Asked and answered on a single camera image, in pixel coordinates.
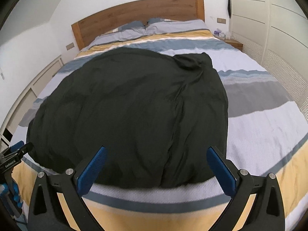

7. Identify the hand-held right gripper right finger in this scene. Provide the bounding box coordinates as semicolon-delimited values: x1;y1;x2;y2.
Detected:
207;146;285;231

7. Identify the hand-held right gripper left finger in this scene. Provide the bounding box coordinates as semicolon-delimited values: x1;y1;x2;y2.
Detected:
28;146;108;231

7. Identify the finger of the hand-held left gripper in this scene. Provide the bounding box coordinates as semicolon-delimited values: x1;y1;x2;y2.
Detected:
8;141;24;151
13;142;34;160

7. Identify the black down coat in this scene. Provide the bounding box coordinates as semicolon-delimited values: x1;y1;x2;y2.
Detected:
26;47;229;189

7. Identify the person's left hand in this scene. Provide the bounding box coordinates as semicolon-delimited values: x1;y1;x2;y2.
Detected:
11;182;23;204

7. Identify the low white slatted cabinet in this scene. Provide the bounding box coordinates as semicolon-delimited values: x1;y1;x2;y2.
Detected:
0;54;64;151

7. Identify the striped duvet cover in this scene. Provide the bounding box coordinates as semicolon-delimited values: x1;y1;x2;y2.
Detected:
11;19;305;231

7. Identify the wooden nightstand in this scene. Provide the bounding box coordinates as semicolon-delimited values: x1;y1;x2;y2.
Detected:
225;38;243;51

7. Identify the striped pillow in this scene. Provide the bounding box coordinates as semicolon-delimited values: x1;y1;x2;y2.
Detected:
113;21;148;34
146;18;210;35

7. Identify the white wardrobe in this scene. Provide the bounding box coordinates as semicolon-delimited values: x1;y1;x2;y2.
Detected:
227;0;308;117

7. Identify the wooden bed headboard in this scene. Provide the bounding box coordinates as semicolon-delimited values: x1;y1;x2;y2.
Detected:
71;0;205;51

